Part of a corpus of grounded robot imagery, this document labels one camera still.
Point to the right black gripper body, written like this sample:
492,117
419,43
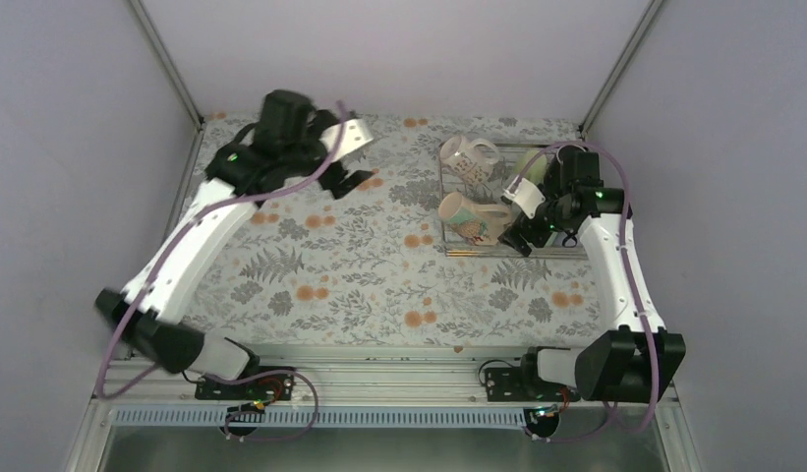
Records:
539,237

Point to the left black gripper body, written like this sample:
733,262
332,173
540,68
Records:
297,155

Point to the beige pineapple mug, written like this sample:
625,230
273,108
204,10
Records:
476,224

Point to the light green mug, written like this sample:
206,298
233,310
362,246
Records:
537,171

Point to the white iridescent patterned mug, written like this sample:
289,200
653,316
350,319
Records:
473,161

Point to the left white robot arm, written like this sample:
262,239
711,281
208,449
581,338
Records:
146,314

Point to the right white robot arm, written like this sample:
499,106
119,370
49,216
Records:
580,190

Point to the floral tablecloth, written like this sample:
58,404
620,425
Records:
373,269

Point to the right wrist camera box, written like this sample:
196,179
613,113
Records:
524,194

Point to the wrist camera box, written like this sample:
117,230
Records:
343,139
524,194

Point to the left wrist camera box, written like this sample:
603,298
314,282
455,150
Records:
343,139

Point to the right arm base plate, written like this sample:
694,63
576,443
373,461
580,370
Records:
508,384

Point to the aluminium rail frame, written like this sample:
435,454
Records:
346,375

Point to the left corner aluminium post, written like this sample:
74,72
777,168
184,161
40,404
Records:
166,61

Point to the corner aluminium post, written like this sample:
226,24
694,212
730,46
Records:
630,49
166,61

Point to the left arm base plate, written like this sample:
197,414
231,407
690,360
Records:
274,387

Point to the right corner aluminium post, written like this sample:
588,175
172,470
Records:
630,49

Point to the grey slotted cable duct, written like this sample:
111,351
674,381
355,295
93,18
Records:
326,417

